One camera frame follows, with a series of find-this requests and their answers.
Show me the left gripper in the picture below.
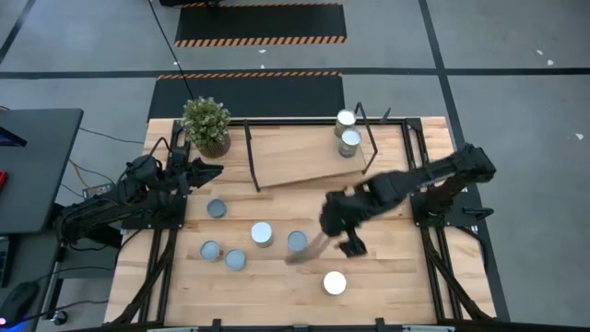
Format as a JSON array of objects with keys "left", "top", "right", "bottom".
[{"left": 160, "top": 159, "right": 226, "bottom": 193}]

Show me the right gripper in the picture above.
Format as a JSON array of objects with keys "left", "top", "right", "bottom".
[{"left": 284, "top": 186, "right": 372, "bottom": 266}]

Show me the corn cartoon labelled can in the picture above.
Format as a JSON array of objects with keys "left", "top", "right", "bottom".
[{"left": 287, "top": 230, "right": 309, "bottom": 253}]

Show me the blue yellow labelled can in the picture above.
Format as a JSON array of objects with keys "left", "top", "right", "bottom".
[{"left": 322, "top": 270, "right": 348, "bottom": 297}]

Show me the teal tuna fish can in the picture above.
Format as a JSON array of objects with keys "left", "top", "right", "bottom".
[{"left": 206, "top": 197, "right": 228, "bottom": 219}]

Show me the peaches labelled can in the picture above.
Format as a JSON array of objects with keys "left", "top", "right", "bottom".
[{"left": 250, "top": 221, "right": 274, "bottom": 249}]

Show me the grey-lidded tin can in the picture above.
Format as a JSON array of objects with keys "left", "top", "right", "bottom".
[{"left": 199, "top": 240, "right": 222, "bottom": 263}]

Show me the green dotted peas can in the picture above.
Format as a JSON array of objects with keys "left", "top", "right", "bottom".
[{"left": 224, "top": 249, "right": 247, "bottom": 272}]

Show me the pears labelled can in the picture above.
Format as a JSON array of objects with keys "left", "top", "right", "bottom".
[{"left": 338, "top": 128, "right": 363, "bottom": 160}]

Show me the beige labelled tin can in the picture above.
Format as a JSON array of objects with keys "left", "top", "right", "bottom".
[{"left": 334, "top": 109, "right": 358, "bottom": 138}]

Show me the green plant in ribbed pot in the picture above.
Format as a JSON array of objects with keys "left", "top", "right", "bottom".
[{"left": 181, "top": 95, "right": 232, "bottom": 160}]

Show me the black hazard-striped floor mat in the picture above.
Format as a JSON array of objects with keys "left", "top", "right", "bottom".
[
  {"left": 147, "top": 71, "right": 346, "bottom": 122},
  {"left": 173, "top": 2, "right": 348, "bottom": 48}
]

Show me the black power adapter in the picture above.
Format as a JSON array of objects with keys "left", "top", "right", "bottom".
[{"left": 82, "top": 183, "right": 115, "bottom": 202}]

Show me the dark grey desk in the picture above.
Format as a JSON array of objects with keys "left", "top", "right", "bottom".
[{"left": 0, "top": 108, "right": 85, "bottom": 235}]

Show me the dark tablet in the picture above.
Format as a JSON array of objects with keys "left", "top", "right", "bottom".
[{"left": 0, "top": 126, "right": 28, "bottom": 148}]

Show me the black computer mouse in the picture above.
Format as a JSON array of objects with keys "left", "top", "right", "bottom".
[{"left": 0, "top": 280, "right": 41, "bottom": 324}]

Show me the thin grey floor cable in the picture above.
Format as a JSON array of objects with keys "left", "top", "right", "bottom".
[{"left": 77, "top": 126, "right": 147, "bottom": 145}]

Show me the black table rig frame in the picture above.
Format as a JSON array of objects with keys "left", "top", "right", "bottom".
[{"left": 103, "top": 117, "right": 499, "bottom": 332}]

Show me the yellow cable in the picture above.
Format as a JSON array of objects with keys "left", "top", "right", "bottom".
[{"left": 68, "top": 159, "right": 100, "bottom": 195}]

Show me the black floor cable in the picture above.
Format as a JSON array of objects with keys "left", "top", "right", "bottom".
[{"left": 147, "top": 0, "right": 195, "bottom": 101}]

